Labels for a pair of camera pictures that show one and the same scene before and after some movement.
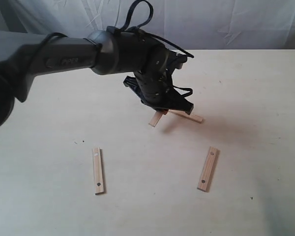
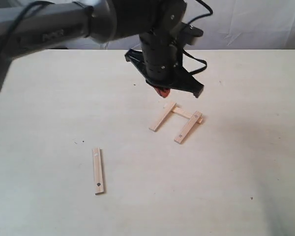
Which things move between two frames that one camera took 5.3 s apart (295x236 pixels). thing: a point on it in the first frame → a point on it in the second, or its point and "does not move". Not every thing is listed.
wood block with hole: (98, 171) does not move
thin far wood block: (195, 118) does not move
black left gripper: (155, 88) → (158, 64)
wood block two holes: (209, 169) → (188, 127)
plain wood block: (155, 118) → (155, 125)
